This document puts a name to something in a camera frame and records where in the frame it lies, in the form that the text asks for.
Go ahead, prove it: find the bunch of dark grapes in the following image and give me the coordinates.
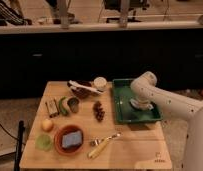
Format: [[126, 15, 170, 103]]
[[93, 101, 105, 122]]

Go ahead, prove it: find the black chair frame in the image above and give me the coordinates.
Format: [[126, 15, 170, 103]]
[[14, 120, 25, 171]]

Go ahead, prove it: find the white round container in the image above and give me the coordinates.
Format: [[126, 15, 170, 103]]
[[93, 77, 107, 91]]

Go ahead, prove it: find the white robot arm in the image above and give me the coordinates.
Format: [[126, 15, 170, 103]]
[[130, 71, 203, 171]]

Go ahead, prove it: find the white spatula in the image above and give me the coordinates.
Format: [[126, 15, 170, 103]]
[[68, 80, 104, 94]]

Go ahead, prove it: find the brown rectangular block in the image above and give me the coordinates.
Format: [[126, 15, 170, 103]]
[[45, 99, 59, 118]]

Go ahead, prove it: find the small metal cup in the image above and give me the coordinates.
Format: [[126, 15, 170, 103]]
[[67, 97, 79, 113]]

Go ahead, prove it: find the green plastic tray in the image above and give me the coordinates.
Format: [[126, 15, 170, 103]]
[[112, 78, 162, 124]]

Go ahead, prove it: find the blue sponge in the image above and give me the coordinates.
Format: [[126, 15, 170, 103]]
[[62, 131, 82, 148]]

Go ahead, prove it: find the white towel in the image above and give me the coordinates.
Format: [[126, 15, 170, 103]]
[[130, 99, 153, 110]]

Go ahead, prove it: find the terracotta bowl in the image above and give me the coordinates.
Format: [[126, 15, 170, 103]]
[[54, 125, 84, 156]]

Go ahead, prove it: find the green round lid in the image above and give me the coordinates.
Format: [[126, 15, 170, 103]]
[[35, 134, 52, 151]]

